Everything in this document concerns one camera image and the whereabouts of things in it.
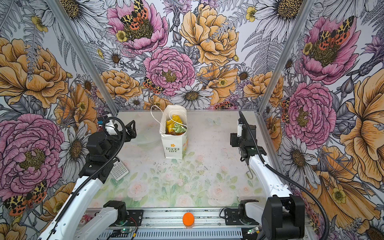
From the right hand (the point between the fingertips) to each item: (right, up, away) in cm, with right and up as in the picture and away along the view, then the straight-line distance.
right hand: (236, 138), depth 85 cm
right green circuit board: (+4, -42, -14) cm, 44 cm away
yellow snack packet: (-38, +8, +3) cm, 39 cm away
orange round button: (-26, -34, -19) cm, 46 cm away
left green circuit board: (-56, -42, -14) cm, 71 cm away
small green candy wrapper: (-32, +5, 0) cm, 33 cm away
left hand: (-56, +7, -12) cm, 58 cm away
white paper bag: (-34, -4, 0) cm, 34 cm away
